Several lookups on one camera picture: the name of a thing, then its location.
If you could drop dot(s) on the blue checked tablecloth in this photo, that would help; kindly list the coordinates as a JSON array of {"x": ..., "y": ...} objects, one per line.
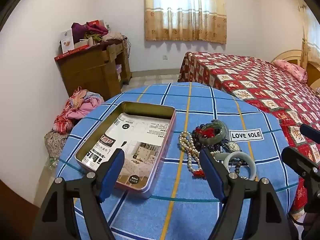
[{"x": 155, "y": 97}]

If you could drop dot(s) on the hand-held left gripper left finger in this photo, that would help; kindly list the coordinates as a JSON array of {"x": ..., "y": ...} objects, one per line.
[{"x": 112, "y": 172}]

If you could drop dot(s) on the cream wooden headboard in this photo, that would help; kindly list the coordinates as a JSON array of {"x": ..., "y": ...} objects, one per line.
[{"x": 287, "y": 55}]

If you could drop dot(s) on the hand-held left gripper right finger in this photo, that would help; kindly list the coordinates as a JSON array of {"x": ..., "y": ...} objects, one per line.
[{"x": 212, "y": 175}]

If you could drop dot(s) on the green bangle with red tassel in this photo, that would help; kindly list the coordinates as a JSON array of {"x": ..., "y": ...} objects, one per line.
[{"x": 220, "y": 130}]

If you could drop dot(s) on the pile of colourful clothes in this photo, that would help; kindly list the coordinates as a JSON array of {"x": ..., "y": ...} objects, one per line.
[{"x": 80, "y": 107}]

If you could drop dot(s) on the pile of clothes on cabinet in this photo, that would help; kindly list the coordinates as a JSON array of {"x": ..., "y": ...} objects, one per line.
[{"x": 97, "y": 31}]

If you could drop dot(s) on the bed with red quilt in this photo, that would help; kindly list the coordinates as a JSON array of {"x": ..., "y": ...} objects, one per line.
[{"x": 250, "y": 85}]

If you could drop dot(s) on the silver wristwatch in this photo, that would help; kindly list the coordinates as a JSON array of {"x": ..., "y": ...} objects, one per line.
[{"x": 232, "y": 145}]

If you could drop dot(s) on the white sewn label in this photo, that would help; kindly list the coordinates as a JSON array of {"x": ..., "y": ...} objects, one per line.
[{"x": 246, "y": 135}]

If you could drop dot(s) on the beige window curtain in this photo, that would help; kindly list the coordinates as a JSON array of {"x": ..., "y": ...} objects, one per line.
[
  {"x": 311, "y": 35},
  {"x": 185, "y": 12}
]

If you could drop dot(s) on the pink metal tin box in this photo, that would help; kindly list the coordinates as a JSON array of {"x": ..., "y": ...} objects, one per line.
[{"x": 150, "y": 108}]

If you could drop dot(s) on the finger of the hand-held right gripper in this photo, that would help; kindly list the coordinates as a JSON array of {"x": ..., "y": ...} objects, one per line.
[
  {"x": 310, "y": 133},
  {"x": 297, "y": 160}
]

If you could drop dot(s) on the pink pillow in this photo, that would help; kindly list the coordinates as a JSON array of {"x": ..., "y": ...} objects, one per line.
[{"x": 292, "y": 70}]

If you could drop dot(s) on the flat red box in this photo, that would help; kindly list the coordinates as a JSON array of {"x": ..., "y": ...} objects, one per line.
[{"x": 72, "y": 52}]

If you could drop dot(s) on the white printed box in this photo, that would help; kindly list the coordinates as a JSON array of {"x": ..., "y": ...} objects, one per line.
[{"x": 67, "y": 41}]

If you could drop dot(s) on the pale jade bangle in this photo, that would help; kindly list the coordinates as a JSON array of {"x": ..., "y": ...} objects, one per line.
[{"x": 251, "y": 166}]

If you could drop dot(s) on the brown wooden cabinet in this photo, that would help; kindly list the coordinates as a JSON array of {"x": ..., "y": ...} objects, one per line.
[{"x": 87, "y": 70}]

